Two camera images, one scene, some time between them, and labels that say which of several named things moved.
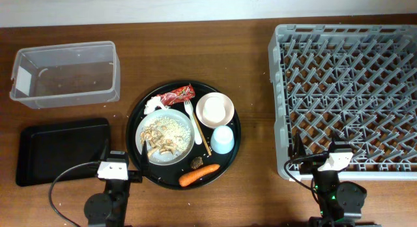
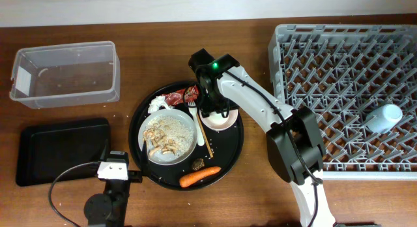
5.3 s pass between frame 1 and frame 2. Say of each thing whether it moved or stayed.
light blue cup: moved
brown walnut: stayed
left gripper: stayed
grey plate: stayed
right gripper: moved
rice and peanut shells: stayed
